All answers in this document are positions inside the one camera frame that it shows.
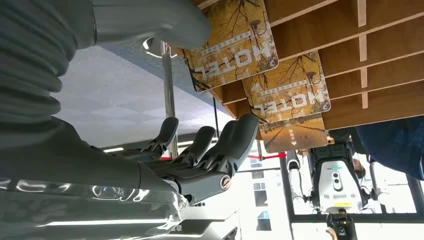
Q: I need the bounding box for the red barrier belt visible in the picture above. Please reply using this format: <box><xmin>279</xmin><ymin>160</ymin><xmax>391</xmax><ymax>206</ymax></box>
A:
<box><xmin>246</xmin><ymin>152</ymin><xmax>288</xmax><ymax>161</ymax></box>

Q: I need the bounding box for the yellow hotel key card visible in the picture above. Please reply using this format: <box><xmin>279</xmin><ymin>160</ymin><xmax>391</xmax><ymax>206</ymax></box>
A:
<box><xmin>241</xmin><ymin>50</ymin><xmax>332</xmax><ymax>124</ymax></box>
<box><xmin>178</xmin><ymin>0</ymin><xmax>279</xmax><ymax>93</ymax></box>

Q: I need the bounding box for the white humanoid robot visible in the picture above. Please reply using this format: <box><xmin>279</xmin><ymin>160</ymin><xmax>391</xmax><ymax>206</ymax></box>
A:
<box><xmin>286</xmin><ymin>129</ymin><xmax>392</xmax><ymax>240</ymax></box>

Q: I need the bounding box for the yellow road-print key card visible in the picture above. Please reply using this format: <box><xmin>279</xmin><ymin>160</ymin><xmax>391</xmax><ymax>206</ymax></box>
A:
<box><xmin>258</xmin><ymin>112</ymin><xmax>329</xmax><ymax>154</ymax></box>

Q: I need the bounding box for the ribbed grey right arm sleeve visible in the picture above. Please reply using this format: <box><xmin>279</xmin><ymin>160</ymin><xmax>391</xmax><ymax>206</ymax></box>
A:
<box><xmin>0</xmin><ymin>0</ymin><xmax>96</xmax><ymax>133</ymax></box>

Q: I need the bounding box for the thin black cable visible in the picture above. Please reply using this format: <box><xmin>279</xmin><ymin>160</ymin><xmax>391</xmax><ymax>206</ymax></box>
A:
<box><xmin>212</xmin><ymin>97</ymin><xmax>221</xmax><ymax>139</ymax></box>

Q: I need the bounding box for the person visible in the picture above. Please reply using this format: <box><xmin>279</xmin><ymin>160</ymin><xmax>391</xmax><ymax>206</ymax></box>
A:
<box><xmin>355</xmin><ymin>115</ymin><xmax>424</xmax><ymax>182</ymax></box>

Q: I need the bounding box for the silver stanchion pole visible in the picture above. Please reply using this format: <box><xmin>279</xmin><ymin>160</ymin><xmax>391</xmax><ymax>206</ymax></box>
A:
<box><xmin>142</xmin><ymin>37</ymin><xmax>180</xmax><ymax>160</ymax></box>

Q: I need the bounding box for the wooden slotted card rack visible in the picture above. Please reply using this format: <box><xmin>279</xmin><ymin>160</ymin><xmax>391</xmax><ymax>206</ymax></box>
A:
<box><xmin>193</xmin><ymin>0</ymin><xmax>424</xmax><ymax>131</ymax></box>

